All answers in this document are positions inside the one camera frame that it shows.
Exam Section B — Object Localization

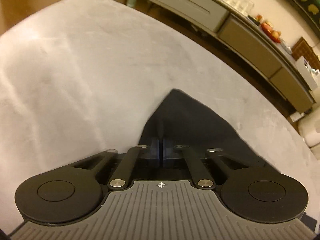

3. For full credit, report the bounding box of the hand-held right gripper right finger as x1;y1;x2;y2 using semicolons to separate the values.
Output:
162;137;248;190

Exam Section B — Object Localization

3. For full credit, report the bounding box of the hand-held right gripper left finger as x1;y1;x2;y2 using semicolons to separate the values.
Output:
72;137;160;190

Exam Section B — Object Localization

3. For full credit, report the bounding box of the black garment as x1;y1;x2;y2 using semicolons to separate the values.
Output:
117;88;282;178

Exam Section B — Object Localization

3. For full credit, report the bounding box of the long grey sideboard cabinet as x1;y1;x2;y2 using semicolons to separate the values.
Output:
147;0;317;113

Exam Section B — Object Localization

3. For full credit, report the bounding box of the white standing air conditioner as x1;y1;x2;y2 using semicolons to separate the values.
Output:
299;110;320;148

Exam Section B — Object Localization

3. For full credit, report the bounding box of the small black box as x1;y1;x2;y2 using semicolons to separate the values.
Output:
247;15;262;27

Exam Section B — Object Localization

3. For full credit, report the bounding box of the red fruit plate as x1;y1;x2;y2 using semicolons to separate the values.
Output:
260;21;282;43

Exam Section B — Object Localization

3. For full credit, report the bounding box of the clear glass dish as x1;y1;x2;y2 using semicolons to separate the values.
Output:
280;39;293;54

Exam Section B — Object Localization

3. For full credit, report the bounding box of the white storage basket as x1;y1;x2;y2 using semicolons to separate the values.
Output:
295;55;320;90

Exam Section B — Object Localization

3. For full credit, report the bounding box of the cluster of clear glasses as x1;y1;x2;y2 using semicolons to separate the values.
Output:
224;0;254;14

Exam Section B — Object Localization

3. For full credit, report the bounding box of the wooden chess board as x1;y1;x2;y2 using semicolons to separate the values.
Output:
291;37;320;65

